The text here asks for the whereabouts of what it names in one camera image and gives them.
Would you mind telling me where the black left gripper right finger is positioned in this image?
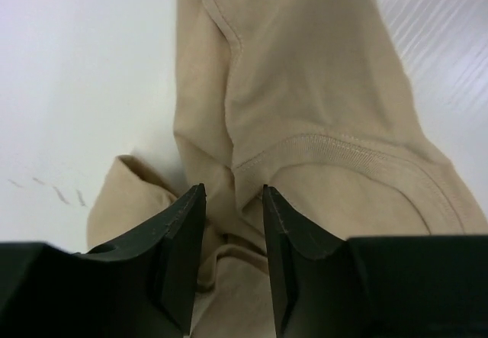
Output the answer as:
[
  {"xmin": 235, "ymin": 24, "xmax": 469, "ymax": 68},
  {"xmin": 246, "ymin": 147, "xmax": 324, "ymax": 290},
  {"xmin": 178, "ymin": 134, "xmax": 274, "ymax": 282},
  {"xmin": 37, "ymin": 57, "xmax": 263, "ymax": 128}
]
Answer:
[{"xmin": 262, "ymin": 187, "xmax": 487, "ymax": 337}]

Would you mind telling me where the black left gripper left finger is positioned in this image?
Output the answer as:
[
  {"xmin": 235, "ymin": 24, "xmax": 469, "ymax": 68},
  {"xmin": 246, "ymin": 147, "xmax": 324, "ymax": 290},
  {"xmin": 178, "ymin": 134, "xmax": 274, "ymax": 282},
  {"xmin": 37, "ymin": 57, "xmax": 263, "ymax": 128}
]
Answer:
[{"xmin": 1, "ymin": 185, "xmax": 206, "ymax": 337}]

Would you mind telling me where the beige t shirt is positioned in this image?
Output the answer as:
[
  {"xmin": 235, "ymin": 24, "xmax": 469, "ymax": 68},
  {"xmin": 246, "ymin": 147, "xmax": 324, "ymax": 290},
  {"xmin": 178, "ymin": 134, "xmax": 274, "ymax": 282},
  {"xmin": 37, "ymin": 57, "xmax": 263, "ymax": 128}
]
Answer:
[{"xmin": 86, "ymin": 0, "xmax": 488, "ymax": 338}]

